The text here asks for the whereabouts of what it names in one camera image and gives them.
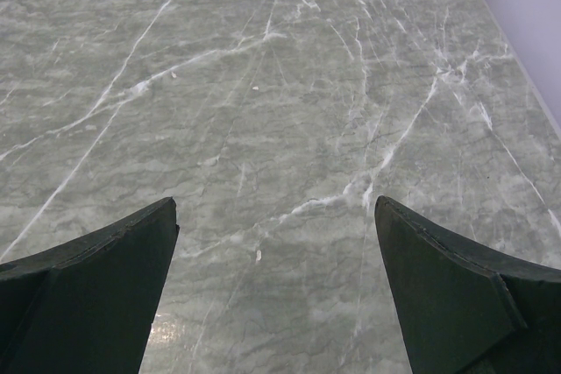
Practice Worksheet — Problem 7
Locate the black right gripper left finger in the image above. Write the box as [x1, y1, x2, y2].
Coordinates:
[1, 197, 179, 373]

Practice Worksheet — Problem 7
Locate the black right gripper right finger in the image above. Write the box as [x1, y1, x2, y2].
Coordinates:
[375, 196, 560, 373]

